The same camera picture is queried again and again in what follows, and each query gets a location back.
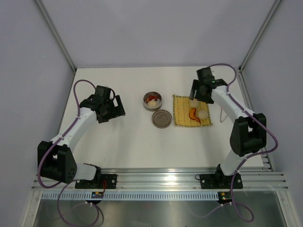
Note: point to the orange pumpkin slice toy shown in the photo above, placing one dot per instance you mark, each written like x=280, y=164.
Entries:
x=192, y=115

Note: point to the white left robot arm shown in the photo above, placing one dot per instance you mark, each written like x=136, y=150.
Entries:
x=56, y=163

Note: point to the right aluminium frame post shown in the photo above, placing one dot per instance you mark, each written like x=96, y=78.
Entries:
x=260, y=33

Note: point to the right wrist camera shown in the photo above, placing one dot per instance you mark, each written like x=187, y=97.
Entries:
x=205, y=75

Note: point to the round brown lunch box lid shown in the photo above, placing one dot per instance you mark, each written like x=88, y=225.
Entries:
x=161, y=119

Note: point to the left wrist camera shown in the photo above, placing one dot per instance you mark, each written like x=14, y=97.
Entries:
x=103, y=92

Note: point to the white slotted cable duct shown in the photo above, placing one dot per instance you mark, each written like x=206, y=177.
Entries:
x=132, y=196

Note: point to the aluminium frame post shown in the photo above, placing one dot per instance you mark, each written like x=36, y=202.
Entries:
x=260, y=33
x=55, y=34

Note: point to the aluminium mounting rail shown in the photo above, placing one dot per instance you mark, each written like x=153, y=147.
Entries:
x=186, y=179

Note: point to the brown chicken drumstick toy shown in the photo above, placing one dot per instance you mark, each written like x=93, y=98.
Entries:
x=151, y=98

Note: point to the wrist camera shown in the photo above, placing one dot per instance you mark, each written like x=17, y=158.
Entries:
x=205, y=75
x=103, y=92

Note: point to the metal tongs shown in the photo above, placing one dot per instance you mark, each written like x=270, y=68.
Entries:
x=223, y=116

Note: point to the round metal lunch box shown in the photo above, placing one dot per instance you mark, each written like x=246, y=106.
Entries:
x=159, y=101

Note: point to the left aluminium frame post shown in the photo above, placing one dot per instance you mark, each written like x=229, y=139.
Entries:
x=55, y=34

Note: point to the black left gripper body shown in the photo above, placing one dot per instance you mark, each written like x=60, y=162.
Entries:
x=111, y=112

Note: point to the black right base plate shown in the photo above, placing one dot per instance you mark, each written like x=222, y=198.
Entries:
x=212, y=181

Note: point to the yellow bamboo mat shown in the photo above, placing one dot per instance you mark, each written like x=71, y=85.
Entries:
x=181, y=110

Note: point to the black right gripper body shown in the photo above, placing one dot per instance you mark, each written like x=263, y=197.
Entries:
x=200, y=97

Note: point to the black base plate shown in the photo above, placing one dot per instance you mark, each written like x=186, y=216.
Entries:
x=212, y=181
x=98, y=182

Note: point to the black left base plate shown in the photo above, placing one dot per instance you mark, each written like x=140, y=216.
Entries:
x=98, y=182

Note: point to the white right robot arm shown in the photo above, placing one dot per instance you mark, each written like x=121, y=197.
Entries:
x=247, y=136

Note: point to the white steamed bun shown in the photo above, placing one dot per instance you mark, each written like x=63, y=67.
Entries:
x=202, y=115
x=152, y=104
x=194, y=103

